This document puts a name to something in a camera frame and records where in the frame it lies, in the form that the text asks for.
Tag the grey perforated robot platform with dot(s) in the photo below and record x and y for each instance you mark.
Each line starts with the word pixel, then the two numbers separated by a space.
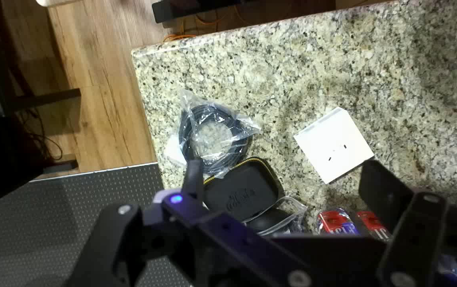
pixel 53 223

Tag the black metal furniture frame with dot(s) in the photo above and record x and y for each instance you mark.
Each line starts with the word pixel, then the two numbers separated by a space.
pixel 46 97

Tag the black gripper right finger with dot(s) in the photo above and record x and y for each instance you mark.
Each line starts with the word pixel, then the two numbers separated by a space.
pixel 416 239

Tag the black shelf board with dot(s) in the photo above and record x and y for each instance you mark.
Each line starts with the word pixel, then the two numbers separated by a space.
pixel 237 9

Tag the black zip case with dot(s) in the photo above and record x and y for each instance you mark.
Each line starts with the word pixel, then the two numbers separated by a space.
pixel 244 191

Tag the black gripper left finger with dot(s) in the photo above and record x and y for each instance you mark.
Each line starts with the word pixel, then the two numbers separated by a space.
pixel 121 244

